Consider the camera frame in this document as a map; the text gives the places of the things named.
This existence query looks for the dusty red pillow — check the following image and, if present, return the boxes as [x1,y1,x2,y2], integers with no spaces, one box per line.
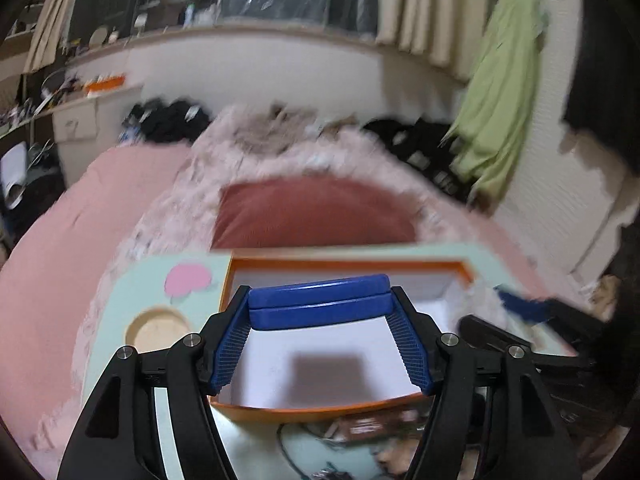
[212,177,418,251]

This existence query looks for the pink bed sheet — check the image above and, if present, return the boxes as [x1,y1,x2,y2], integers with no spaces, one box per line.
[0,147,196,461]

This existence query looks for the mint green cartoon desktop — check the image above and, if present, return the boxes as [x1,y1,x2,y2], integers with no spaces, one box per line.
[82,242,576,480]

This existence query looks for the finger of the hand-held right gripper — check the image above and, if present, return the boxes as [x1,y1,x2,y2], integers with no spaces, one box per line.
[495,284,551,323]
[460,316,538,361]

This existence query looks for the orange cardboard box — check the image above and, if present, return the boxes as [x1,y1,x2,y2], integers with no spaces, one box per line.
[207,255,476,423]

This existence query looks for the black hanging cloth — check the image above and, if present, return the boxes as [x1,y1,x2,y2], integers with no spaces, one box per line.
[565,0,640,171]

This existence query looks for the white slipper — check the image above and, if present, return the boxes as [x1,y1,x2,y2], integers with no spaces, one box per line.
[0,142,28,208]

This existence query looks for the black clothes with striped socks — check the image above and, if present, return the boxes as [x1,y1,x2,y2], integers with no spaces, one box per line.
[122,100,211,143]

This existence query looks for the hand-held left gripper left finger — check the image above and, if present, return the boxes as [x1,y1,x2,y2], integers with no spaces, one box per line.
[56,285,252,480]

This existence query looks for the black clothes with white tags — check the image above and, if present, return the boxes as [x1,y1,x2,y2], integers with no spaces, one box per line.
[362,117,481,201]

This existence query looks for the cream curtain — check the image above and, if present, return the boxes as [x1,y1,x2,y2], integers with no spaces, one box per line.
[375,0,501,81]
[25,0,88,73]

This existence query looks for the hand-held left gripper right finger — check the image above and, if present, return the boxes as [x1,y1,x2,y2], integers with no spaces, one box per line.
[389,285,584,480]

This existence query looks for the brown card box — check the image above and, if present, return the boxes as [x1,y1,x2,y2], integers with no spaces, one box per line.
[335,407,431,445]

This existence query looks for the blue tin case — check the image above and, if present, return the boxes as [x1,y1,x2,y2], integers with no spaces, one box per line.
[247,273,393,331]

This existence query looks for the orange tissue box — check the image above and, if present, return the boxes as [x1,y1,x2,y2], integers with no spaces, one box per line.
[84,75,127,98]

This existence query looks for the white slatted wardrobe door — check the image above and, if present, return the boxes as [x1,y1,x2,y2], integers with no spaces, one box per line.
[492,0,631,281]

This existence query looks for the beige plush toy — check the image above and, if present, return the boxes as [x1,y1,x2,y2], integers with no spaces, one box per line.
[587,274,623,313]

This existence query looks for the green hanging cloth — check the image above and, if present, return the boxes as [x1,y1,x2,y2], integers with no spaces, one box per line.
[442,0,546,201]

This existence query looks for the fluffy pink blanket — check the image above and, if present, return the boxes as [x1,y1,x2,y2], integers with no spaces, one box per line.
[105,105,501,281]

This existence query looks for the beige knitted cloth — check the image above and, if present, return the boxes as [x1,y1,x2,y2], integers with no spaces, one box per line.
[240,105,321,151]

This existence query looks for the white bedside drawer cabinet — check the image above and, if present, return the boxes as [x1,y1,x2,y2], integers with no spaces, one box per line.
[52,95,126,143]

